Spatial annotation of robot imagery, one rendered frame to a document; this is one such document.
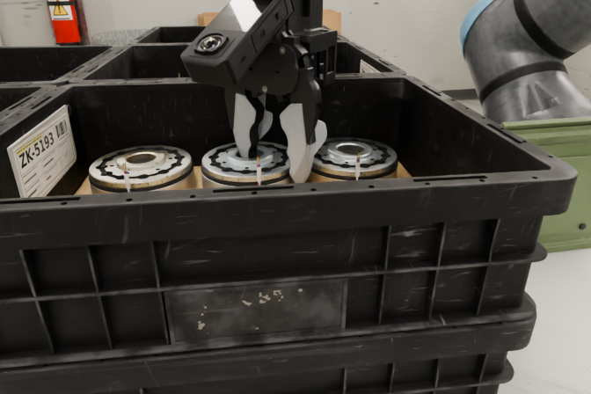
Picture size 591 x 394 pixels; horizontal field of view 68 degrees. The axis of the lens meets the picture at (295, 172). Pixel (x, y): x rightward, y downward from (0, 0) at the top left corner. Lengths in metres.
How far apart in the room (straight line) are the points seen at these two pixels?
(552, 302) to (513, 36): 0.34
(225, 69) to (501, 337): 0.27
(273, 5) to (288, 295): 0.23
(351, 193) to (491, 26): 0.49
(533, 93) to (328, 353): 0.45
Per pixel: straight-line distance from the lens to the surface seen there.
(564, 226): 0.68
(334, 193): 0.24
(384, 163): 0.47
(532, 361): 0.51
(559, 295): 0.61
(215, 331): 0.30
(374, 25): 3.80
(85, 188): 0.52
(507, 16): 0.69
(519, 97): 0.65
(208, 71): 0.35
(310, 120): 0.41
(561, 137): 0.61
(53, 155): 0.47
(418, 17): 3.97
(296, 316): 0.30
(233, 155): 0.47
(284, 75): 0.41
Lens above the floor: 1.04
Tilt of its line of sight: 24 degrees down
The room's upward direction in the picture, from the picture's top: straight up
